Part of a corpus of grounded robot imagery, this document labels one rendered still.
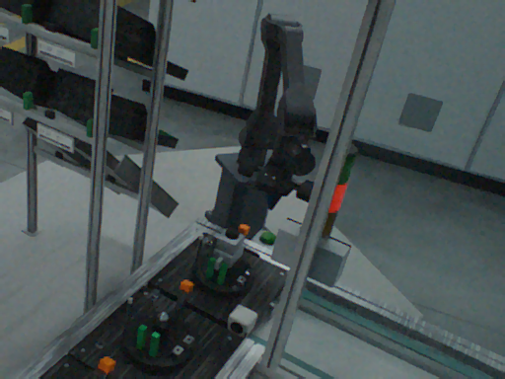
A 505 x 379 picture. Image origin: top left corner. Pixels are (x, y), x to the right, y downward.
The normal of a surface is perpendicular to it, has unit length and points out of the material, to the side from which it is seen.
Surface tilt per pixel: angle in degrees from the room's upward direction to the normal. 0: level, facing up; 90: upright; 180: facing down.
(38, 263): 0
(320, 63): 90
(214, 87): 90
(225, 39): 90
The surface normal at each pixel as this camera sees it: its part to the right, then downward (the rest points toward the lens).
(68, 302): 0.14, -0.83
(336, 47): -0.37, 0.47
